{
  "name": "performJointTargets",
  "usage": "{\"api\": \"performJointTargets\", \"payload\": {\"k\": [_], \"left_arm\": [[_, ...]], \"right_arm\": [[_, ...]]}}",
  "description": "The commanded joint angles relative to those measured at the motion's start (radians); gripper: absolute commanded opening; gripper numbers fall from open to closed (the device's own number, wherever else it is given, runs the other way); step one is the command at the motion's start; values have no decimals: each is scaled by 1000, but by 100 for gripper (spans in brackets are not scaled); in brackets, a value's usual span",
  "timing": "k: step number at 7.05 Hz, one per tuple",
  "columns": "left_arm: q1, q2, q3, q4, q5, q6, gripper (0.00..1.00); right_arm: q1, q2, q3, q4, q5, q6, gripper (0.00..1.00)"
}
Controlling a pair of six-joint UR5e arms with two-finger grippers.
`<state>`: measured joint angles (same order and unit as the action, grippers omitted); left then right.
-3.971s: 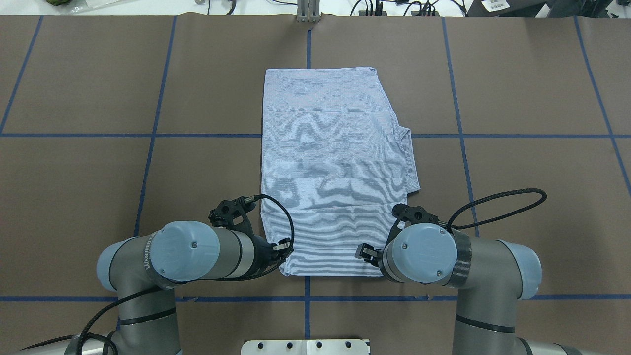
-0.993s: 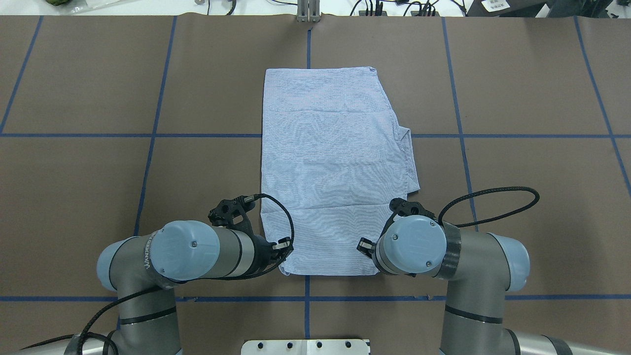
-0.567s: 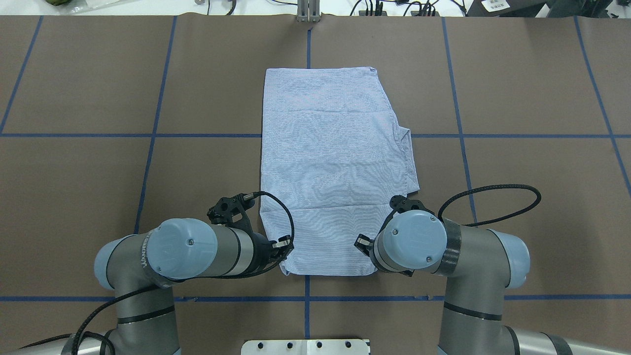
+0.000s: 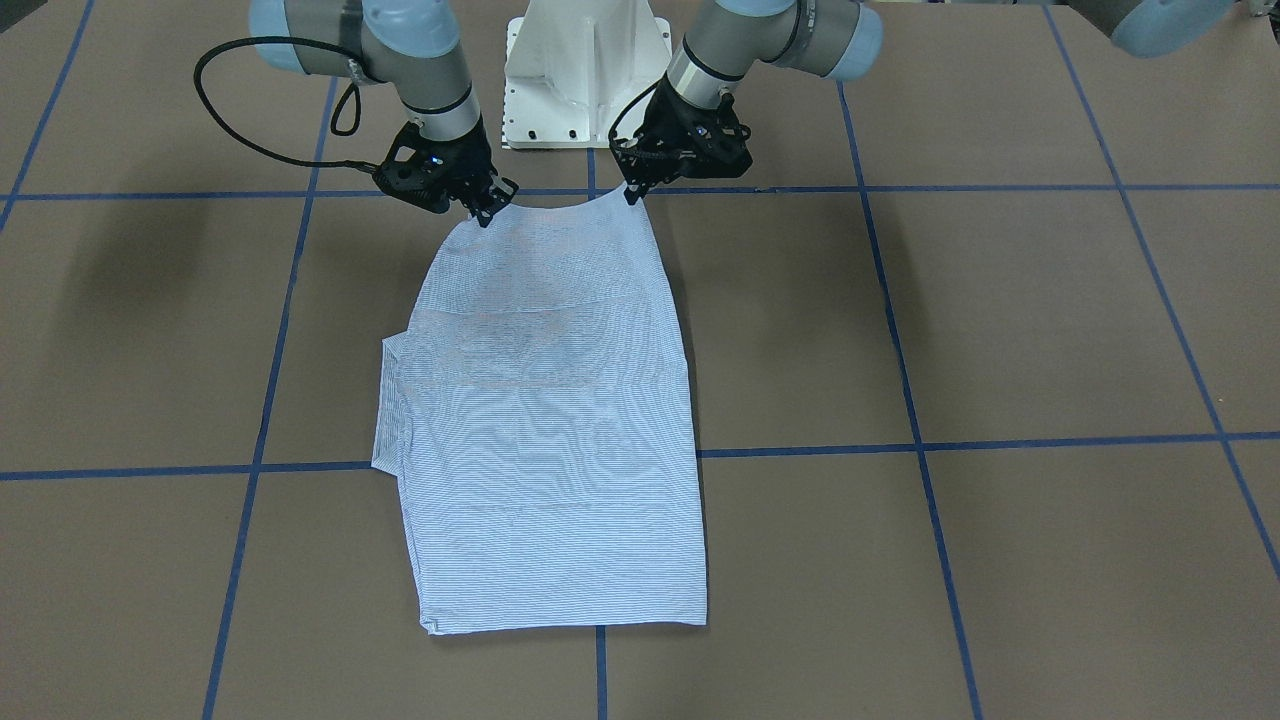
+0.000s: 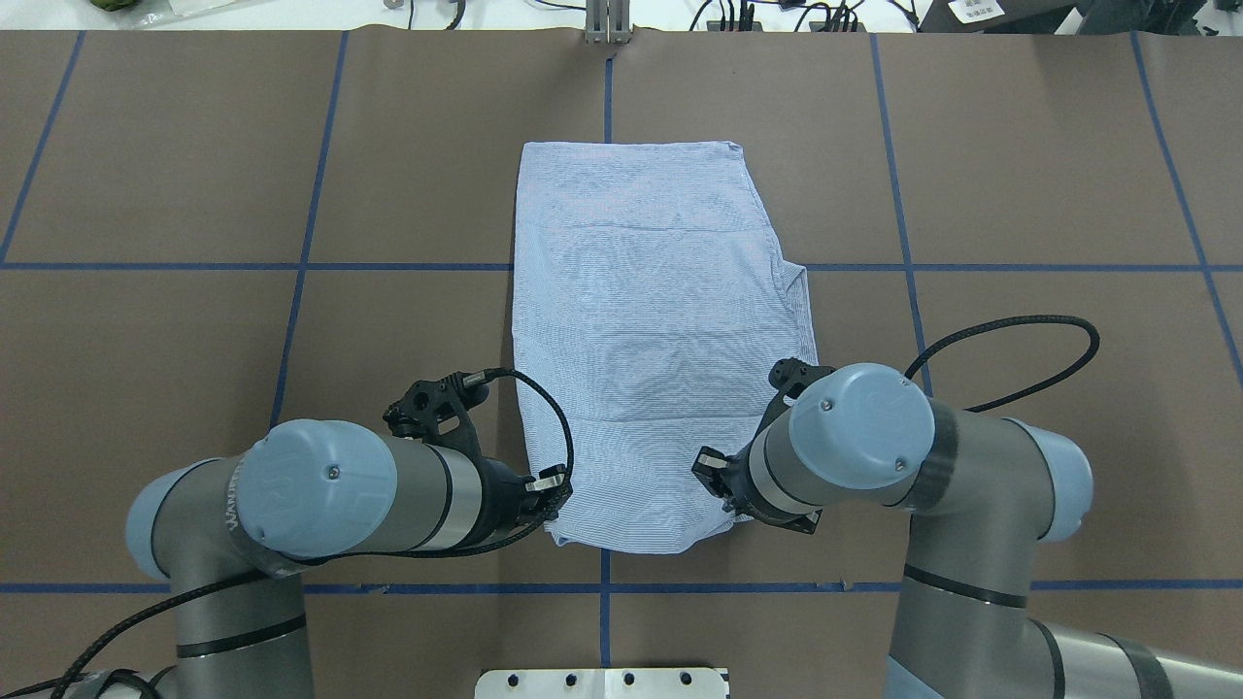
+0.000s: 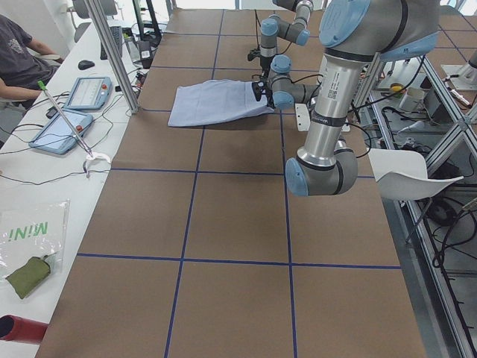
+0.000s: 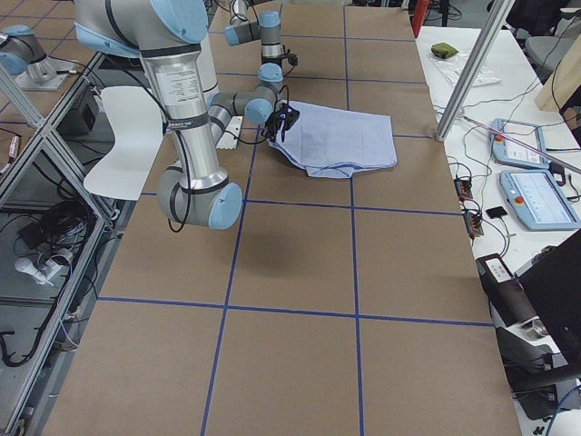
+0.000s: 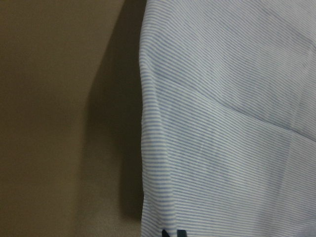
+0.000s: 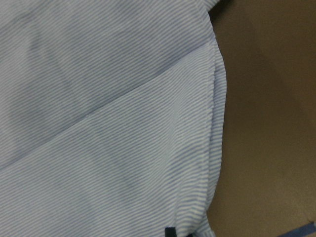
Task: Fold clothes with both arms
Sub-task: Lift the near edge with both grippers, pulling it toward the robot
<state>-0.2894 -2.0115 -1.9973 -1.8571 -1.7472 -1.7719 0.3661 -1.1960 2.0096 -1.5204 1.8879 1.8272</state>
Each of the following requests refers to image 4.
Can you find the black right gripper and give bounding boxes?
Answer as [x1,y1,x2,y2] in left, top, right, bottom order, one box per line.
[428,118,518,229]

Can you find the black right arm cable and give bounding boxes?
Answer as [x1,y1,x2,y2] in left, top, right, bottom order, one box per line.
[195,36,401,173]

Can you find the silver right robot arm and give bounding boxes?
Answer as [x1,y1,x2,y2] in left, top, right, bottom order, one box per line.
[248,1,518,228]

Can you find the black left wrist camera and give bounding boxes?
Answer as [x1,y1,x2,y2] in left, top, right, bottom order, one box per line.
[677,91,753,179]

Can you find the light blue striped shirt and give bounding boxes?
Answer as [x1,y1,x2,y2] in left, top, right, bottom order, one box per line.
[371,187,708,635]

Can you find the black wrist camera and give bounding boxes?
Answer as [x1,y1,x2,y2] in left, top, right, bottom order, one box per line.
[372,122,452,214]
[677,91,753,179]

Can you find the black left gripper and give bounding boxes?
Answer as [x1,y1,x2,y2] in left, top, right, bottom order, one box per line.
[620,78,726,206]

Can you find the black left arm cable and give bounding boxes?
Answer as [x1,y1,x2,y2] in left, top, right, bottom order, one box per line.
[605,79,666,167]

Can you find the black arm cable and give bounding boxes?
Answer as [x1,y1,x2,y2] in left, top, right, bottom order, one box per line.
[195,36,401,173]
[605,79,666,167]

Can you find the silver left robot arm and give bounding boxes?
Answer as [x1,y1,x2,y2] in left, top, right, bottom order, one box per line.
[608,1,884,205]

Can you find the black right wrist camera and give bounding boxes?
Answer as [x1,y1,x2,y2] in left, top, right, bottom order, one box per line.
[372,122,452,214]

